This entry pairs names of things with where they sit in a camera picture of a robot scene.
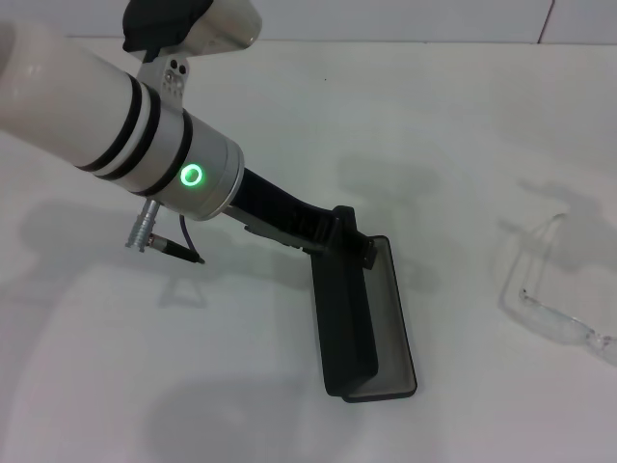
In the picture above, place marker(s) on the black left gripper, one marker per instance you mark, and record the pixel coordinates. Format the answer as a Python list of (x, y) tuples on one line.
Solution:
[(289, 212)]

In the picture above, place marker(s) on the black glasses case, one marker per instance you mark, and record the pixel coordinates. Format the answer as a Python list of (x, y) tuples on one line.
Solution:
[(347, 328)]

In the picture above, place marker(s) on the clear white glasses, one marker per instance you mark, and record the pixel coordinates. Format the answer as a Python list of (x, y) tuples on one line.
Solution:
[(569, 333)]

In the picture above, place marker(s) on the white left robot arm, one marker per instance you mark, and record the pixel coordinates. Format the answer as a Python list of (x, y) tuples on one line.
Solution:
[(72, 96)]

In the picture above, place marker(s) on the silver left camera mount bracket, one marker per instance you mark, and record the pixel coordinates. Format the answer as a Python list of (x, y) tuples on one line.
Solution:
[(173, 82)]

